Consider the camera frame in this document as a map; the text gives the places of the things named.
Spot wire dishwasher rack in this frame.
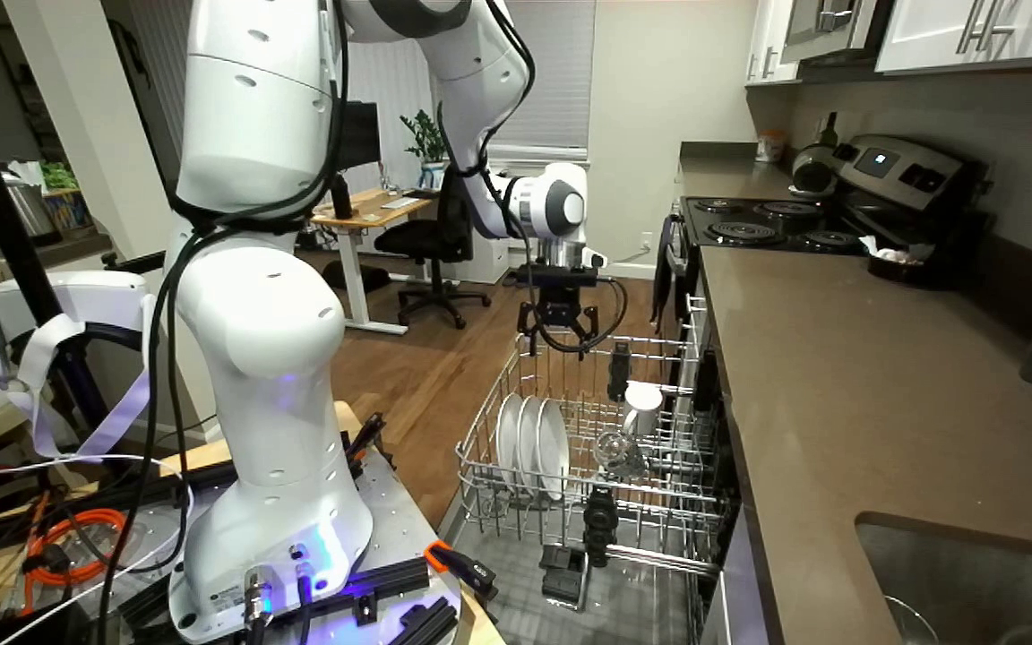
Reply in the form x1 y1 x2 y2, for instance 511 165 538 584
454 298 732 577

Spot black orange handled tool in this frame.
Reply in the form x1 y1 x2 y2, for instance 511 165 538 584
423 540 497 601

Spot black stove range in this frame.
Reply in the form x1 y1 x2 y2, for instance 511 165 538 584
651 135 985 323

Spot white round plate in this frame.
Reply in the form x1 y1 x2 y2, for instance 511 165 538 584
538 402 571 503

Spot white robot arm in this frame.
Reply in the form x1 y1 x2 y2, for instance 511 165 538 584
169 0 597 641

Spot wooden desk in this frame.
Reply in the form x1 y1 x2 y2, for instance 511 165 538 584
313 191 432 338

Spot steel kitchen sink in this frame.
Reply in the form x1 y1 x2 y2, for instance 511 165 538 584
856 515 1032 645

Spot orange cable coil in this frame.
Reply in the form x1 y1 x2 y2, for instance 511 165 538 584
22 507 135 596

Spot black office chair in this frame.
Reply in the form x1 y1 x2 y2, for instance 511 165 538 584
377 170 490 330

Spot black pan with cloth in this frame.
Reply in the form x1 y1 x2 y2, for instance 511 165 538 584
859 232 933 288

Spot green potted plant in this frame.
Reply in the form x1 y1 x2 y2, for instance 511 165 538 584
401 113 447 194

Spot white upper cabinets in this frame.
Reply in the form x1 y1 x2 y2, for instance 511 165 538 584
745 0 1032 85

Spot white plate in rack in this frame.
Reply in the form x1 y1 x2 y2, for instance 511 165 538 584
495 395 521 478
513 399 543 491

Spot white mug in rack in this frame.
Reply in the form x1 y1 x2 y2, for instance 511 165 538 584
623 381 663 433

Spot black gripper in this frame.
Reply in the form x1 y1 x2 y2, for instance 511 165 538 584
502 267 598 359

